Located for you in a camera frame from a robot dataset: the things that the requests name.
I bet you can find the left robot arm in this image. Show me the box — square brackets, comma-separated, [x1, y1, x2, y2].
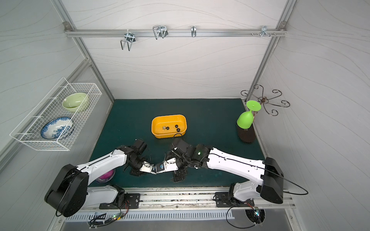
[44, 139, 147, 217]

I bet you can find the blue white patterned bowl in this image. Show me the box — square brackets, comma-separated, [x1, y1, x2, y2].
[40, 116, 74, 140]

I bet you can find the green plastic goblet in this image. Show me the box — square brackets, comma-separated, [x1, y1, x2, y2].
[237, 100, 262, 130]

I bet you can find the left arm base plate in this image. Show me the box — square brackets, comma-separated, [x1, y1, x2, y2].
[99, 193, 141, 209]

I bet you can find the metal bracket hook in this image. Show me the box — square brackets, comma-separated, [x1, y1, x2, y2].
[251, 26, 276, 38]

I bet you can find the metal clip hook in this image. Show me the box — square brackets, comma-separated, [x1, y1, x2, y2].
[152, 25, 168, 40]

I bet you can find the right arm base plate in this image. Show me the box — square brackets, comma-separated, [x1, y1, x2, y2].
[213, 192, 255, 208]

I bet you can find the small metal hook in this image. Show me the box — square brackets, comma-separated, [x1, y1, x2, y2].
[191, 26, 197, 38]

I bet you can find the metal double hook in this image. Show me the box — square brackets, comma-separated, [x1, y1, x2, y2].
[120, 31, 136, 51]

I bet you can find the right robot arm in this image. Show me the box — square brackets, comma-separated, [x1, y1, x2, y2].
[157, 138, 284, 204]

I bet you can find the yellow plastic storage box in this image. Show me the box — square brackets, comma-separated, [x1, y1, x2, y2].
[151, 115, 188, 139]

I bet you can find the aluminium top rail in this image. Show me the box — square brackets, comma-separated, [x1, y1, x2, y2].
[65, 27, 288, 38]

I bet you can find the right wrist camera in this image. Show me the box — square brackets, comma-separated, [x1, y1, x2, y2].
[156, 157, 179, 174]

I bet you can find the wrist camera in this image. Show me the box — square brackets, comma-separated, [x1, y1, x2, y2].
[156, 157, 179, 174]
[139, 161, 157, 175]

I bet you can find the black scroll wall hook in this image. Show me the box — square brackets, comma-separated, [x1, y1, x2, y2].
[240, 84, 291, 116]

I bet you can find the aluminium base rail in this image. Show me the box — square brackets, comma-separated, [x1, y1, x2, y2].
[57, 187, 296, 214]

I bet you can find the green ceramic bowl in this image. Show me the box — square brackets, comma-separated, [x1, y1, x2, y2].
[62, 92, 90, 113]

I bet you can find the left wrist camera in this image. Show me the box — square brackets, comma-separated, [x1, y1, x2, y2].
[139, 161, 157, 175]

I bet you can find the purple fruit in bowl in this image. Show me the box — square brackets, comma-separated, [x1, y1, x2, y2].
[95, 169, 116, 183]

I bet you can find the white wire basket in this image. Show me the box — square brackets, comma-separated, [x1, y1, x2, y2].
[10, 78, 102, 151]

